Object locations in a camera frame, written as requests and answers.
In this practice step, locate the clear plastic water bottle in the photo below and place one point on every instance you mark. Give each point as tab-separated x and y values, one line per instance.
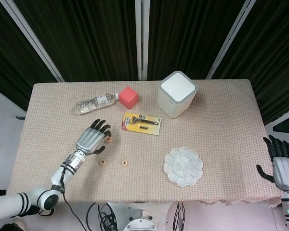
94	103

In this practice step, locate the black curtain panel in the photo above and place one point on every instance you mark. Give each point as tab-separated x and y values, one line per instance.
183	36
86	41
9	60
274	60

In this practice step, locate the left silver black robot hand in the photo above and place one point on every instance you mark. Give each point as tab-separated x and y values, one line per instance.
89	139

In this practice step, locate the red foam cube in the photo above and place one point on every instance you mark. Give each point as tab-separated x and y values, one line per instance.
128	97

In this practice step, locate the white bin with grey rim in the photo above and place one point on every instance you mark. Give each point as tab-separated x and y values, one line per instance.
175	96

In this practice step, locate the pink woven tablecloth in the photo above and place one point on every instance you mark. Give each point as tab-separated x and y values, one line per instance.
135	180

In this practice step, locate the dark computer monitor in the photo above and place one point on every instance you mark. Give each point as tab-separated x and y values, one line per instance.
286	126

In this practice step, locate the razor in yellow blister pack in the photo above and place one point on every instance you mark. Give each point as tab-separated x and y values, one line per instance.
154	130

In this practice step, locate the silver robot base column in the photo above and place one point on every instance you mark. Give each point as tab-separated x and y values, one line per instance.
140	222

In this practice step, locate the white metal frame post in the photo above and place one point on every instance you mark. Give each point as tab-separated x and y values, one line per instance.
231	38
142	41
31	41

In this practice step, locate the white flower-shaped paint palette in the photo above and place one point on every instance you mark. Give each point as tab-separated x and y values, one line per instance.
183	166

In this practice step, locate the wooden chess piece black character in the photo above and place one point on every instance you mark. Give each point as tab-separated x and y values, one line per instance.
102	162
124	163

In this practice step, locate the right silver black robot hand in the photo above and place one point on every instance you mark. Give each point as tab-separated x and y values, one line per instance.
286	168

